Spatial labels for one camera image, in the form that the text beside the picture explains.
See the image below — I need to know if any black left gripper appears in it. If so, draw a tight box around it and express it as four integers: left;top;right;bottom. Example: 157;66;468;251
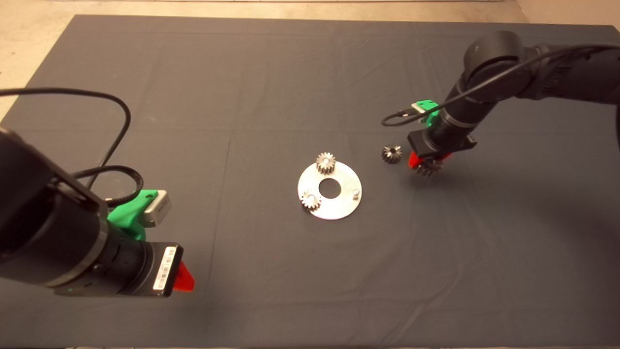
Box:
139;241;195;297

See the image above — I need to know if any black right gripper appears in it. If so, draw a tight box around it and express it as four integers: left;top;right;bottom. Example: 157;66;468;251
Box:
408;127;478;169

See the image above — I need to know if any large steel gear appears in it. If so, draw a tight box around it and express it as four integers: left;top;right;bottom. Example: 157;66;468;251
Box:
415;159;443;177

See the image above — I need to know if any round metal plate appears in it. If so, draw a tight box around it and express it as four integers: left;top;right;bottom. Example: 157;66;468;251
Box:
297;161;363;221

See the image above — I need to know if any dark grey table cloth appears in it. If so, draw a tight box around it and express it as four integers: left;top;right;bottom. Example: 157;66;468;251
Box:
0;15;620;348

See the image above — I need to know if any green right camera mount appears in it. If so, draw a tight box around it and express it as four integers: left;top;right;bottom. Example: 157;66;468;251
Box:
417;99;440;126

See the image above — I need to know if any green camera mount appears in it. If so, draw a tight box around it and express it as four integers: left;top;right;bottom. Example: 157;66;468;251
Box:
107;190;159;241
417;99;440;126

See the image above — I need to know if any grey left camera box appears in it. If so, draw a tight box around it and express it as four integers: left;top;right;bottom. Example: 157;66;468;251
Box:
144;190;172;228

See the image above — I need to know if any green left camera mount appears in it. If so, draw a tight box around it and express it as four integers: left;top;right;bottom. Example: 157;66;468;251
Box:
107;190;159;241

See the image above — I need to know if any black left camera cable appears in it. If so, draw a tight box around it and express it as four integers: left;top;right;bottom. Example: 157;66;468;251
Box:
0;88;145;206

